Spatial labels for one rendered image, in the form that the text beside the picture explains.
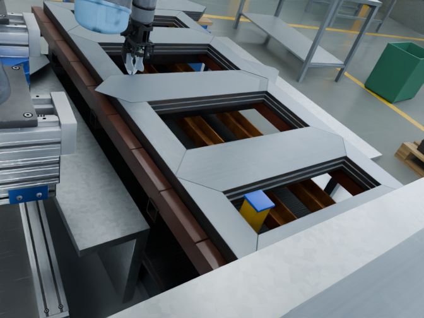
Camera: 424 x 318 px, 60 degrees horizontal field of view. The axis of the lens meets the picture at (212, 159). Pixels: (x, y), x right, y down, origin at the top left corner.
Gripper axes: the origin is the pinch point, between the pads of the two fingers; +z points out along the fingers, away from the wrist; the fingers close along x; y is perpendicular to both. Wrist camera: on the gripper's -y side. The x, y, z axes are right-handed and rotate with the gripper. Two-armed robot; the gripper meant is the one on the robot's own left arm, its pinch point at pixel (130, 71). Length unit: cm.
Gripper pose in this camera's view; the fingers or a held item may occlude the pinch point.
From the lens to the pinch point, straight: 139.7
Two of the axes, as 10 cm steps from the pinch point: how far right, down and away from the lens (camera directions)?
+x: 8.0, -1.7, 5.8
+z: -2.7, 7.6, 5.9
